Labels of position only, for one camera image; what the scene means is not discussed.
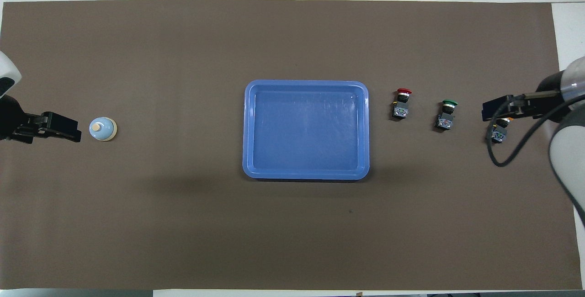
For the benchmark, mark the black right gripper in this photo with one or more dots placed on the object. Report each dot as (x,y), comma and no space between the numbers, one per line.
(544,96)

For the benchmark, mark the red push button switch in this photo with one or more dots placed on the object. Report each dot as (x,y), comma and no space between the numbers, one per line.
(401,107)

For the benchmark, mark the green push button switch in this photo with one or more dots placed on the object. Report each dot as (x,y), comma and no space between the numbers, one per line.
(445,119)

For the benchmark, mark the light blue desk bell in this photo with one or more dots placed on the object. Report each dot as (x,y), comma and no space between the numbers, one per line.
(103,129)

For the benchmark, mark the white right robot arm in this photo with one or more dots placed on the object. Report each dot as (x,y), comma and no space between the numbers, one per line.
(569,151)

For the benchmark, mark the brown table mat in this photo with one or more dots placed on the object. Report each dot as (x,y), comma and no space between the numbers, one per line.
(183,224)

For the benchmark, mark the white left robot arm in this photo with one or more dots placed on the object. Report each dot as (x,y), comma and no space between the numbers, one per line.
(7,71)

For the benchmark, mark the yellow push button switch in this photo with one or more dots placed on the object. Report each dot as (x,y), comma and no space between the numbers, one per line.
(499,136)

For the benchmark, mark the blue plastic tray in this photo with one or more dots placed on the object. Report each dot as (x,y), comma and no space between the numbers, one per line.
(306,132)

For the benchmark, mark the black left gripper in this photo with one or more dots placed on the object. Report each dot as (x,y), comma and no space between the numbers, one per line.
(11,116)

